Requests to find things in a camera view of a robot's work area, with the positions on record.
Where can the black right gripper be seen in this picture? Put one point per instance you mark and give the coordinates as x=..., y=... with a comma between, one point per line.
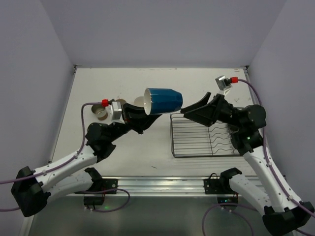
x=216, y=109

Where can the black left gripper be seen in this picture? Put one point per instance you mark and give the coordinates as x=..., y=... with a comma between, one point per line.
x=133, y=115

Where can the pink hexagonal mug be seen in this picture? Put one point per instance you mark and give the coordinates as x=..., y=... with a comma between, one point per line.
x=139, y=101

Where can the blue hexagonal mug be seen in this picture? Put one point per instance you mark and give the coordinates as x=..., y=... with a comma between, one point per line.
x=161, y=101

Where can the beige tall cup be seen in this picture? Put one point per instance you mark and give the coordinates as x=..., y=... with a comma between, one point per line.
x=122, y=101

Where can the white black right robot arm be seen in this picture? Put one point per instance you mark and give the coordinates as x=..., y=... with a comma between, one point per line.
x=282, y=210

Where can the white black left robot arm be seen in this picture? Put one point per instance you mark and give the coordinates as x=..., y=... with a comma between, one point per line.
x=33, y=189

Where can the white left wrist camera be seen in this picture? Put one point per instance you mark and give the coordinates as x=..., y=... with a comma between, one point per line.
x=115, y=110

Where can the grey wire dish rack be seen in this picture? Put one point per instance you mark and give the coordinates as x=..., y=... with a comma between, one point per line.
x=190, y=139

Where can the aluminium front rail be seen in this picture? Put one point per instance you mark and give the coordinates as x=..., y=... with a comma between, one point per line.
x=164, y=186

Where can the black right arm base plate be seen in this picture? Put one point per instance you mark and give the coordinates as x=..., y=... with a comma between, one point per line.
x=218, y=185

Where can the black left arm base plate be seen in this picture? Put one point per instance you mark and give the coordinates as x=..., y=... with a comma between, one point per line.
x=103, y=184

